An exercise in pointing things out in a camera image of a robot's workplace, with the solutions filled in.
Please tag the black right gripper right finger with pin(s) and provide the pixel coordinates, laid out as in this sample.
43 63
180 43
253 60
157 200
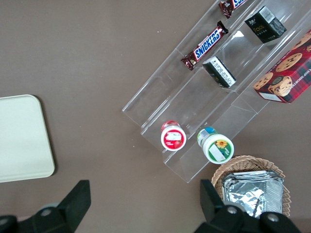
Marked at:
211 204

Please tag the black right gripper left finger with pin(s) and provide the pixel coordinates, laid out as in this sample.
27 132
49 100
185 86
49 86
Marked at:
73 201

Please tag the green yogurt cup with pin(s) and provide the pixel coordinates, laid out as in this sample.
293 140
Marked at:
217 148

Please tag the cream plastic tray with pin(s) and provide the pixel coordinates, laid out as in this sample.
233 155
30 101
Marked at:
22 138

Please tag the stack of foil trays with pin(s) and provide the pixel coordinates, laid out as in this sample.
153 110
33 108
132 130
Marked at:
252 191

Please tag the wicker basket with foil trays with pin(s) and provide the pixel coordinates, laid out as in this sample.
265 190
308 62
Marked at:
243 162

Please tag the red yogurt cup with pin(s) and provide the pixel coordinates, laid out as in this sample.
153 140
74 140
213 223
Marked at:
173 138

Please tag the clear acrylic stepped shelf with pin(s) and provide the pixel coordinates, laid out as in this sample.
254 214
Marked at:
170 97

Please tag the small black carton box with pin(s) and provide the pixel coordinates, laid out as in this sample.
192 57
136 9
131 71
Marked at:
263 25
218 71

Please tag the red tartan cookie box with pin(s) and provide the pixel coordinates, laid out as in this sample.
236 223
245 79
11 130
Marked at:
289 72

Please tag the Snickers chocolate bar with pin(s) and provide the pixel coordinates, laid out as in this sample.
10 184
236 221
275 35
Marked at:
206 44
230 6

